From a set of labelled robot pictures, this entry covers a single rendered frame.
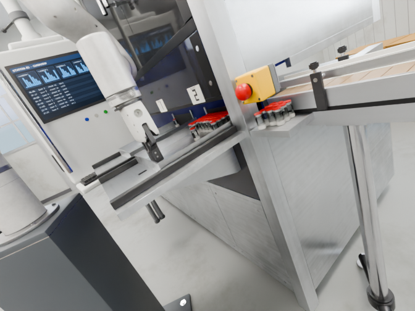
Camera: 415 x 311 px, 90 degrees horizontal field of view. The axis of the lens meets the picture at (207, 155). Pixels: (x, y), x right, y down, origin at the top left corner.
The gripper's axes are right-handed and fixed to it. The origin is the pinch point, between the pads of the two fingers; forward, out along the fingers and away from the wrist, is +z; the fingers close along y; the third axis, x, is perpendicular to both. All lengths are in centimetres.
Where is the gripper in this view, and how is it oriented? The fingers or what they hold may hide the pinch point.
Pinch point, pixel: (155, 155)
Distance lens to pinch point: 60.3
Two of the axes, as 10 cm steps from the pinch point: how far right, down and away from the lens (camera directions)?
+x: -7.5, 5.0, -4.3
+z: 3.8, 8.6, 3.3
